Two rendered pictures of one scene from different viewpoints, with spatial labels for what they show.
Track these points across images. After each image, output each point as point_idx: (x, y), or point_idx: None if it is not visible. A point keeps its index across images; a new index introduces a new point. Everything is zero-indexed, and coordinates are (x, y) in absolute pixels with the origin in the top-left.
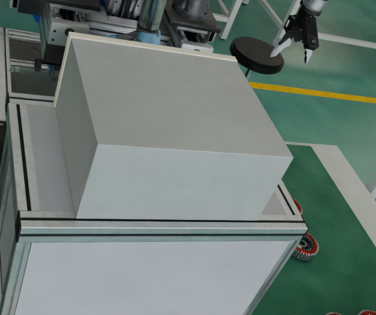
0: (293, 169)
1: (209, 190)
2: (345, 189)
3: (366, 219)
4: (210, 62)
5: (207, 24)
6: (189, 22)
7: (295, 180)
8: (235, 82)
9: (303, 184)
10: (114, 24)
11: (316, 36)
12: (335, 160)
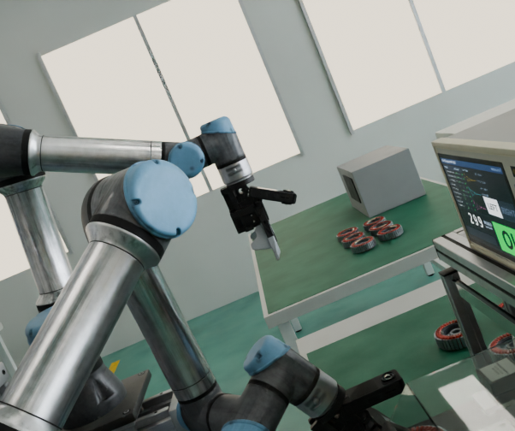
0: (364, 353)
1: None
2: (380, 318)
3: (426, 298)
4: (475, 133)
5: (133, 382)
6: (133, 396)
7: (387, 347)
8: (508, 115)
9: (391, 340)
10: None
11: (279, 190)
12: (326, 334)
